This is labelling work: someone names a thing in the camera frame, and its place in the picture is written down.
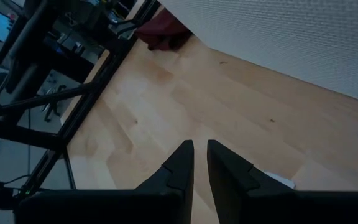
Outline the black aluminium table frame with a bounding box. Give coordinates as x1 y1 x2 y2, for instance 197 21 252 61
0 0 163 203

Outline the maroon garment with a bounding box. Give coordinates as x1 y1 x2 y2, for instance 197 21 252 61
134 7 194 52

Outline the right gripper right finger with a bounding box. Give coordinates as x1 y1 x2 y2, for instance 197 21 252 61
206 139 295 224

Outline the white perforated plastic basket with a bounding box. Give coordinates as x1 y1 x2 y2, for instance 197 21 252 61
158 0 358 106

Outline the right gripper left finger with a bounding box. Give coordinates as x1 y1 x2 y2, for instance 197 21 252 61
134 139 196 224

